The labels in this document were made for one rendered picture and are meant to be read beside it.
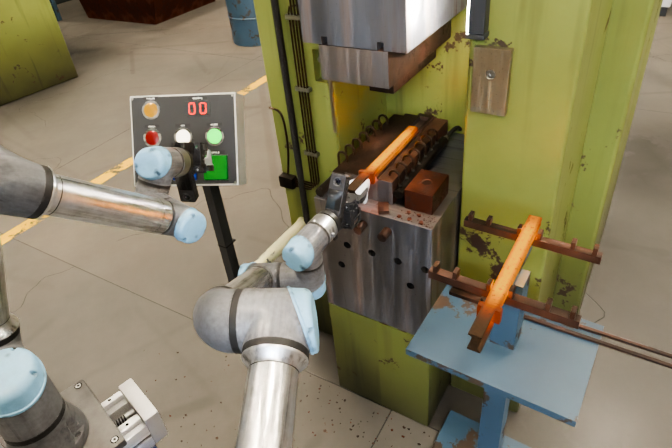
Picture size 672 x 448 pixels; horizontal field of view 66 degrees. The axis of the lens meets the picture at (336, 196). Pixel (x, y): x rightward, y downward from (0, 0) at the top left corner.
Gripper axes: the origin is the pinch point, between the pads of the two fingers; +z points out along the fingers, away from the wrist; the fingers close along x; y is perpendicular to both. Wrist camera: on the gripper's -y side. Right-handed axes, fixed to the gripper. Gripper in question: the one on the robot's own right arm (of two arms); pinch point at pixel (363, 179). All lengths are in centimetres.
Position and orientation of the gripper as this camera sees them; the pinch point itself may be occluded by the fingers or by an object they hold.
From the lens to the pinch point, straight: 147.1
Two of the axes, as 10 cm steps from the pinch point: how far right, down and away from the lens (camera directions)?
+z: 5.2, -5.2, 6.8
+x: 8.5, 2.3, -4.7
